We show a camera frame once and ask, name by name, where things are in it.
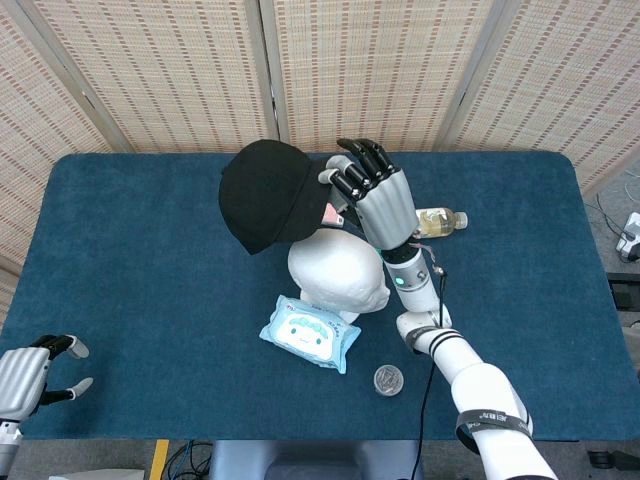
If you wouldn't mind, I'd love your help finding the black floor box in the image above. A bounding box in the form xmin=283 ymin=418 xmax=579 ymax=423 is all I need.
xmin=606 ymin=272 xmax=640 ymax=312

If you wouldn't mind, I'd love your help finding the clear plastic tea bottle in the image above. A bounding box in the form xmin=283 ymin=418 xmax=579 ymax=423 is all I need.
xmin=414 ymin=208 xmax=470 ymax=239

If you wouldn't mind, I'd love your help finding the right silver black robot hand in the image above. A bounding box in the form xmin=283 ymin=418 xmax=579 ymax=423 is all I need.
xmin=318 ymin=138 xmax=419 ymax=252

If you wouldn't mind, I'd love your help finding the light blue wet wipes pack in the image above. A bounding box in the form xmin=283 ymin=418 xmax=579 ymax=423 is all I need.
xmin=258 ymin=294 xmax=362 ymax=376

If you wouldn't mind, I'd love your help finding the white electronic device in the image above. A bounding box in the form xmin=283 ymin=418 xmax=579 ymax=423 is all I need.
xmin=615 ymin=212 xmax=640 ymax=263

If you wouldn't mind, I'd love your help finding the woven bamboo screen panel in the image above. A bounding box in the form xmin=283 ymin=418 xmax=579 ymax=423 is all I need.
xmin=257 ymin=0 xmax=494 ymax=154
xmin=9 ymin=0 xmax=282 ymax=154
xmin=0 ymin=0 xmax=134 ymax=326
xmin=444 ymin=0 xmax=640 ymax=197

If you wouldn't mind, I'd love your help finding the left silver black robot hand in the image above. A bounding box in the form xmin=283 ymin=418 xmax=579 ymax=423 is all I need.
xmin=0 ymin=333 xmax=95 ymax=422

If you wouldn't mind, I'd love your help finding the pink card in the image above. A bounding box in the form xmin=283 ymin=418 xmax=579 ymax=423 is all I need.
xmin=322 ymin=202 xmax=346 ymax=229

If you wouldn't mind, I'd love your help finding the floor cable bundle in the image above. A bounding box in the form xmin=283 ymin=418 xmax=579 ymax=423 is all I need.
xmin=167 ymin=439 xmax=217 ymax=480

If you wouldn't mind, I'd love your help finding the black cap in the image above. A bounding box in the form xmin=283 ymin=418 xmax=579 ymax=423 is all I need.
xmin=218 ymin=139 xmax=346 ymax=257

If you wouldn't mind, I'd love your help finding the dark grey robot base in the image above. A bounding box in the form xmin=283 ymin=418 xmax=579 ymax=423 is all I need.
xmin=207 ymin=439 xmax=425 ymax=480

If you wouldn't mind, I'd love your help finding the blue velvet table cover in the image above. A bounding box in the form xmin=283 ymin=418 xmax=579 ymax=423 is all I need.
xmin=0 ymin=151 xmax=627 ymax=443

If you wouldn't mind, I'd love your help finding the black caster wheel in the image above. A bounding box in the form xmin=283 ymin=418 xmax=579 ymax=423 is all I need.
xmin=588 ymin=449 xmax=640 ymax=472

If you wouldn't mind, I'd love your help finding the white foam mannequin head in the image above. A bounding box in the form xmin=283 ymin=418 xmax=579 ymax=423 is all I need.
xmin=287 ymin=227 xmax=392 ymax=326

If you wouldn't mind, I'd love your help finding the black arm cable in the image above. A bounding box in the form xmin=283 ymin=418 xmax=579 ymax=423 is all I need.
xmin=414 ymin=267 xmax=451 ymax=480

